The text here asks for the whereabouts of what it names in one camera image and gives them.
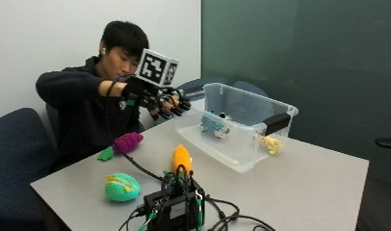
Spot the teal crochet toy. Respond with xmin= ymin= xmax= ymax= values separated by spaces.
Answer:
xmin=104 ymin=172 xmax=144 ymax=203

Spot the the person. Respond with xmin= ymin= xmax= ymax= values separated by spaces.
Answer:
xmin=35 ymin=20 xmax=162 ymax=171

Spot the purple crochet grapes toy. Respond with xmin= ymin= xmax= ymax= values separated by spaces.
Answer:
xmin=96 ymin=132 xmax=145 ymax=162

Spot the blue soft toy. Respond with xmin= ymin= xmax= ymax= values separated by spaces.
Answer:
xmin=200 ymin=111 xmax=233 ymax=140

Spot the black cable bundle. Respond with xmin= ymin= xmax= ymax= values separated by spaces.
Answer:
xmin=202 ymin=192 xmax=278 ymax=231

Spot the large dark blue chair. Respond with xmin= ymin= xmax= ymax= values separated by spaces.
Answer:
xmin=0 ymin=107 xmax=57 ymax=231

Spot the black chair armrest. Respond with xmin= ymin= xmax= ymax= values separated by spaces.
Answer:
xmin=374 ymin=137 xmax=391 ymax=149

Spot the yellow soft toy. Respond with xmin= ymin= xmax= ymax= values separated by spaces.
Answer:
xmin=258 ymin=134 xmax=285 ymax=156

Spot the black electronics box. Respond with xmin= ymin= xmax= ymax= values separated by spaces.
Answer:
xmin=141 ymin=187 xmax=206 ymax=231

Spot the orange crochet carrot toy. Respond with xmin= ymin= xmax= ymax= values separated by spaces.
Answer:
xmin=172 ymin=143 xmax=194 ymax=176

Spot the black glove cable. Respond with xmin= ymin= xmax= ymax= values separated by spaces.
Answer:
xmin=104 ymin=74 xmax=166 ymax=182

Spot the white marker cube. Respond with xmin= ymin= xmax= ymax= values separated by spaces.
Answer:
xmin=135 ymin=48 xmax=180 ymax=88

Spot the black bin handle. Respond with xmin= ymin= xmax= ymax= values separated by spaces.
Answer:
xmin=264 ymin=113 xmax=293 ymax=137

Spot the clear plastic storage bin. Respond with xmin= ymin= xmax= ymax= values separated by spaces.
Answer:
xmin=174 ymin=82 xmax=301 ymax=173

